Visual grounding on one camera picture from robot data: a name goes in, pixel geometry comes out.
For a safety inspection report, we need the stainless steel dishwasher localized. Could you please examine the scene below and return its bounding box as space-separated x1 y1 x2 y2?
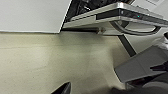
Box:
63 0 168 36

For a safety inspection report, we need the white base cabinet door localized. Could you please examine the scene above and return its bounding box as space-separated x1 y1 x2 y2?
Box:
0 0 73 34

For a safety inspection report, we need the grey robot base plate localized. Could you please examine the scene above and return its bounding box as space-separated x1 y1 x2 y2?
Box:
114 45 168 88

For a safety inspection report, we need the curved steel dishwasher handle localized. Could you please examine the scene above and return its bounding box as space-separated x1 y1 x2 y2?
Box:
111 20 163 37

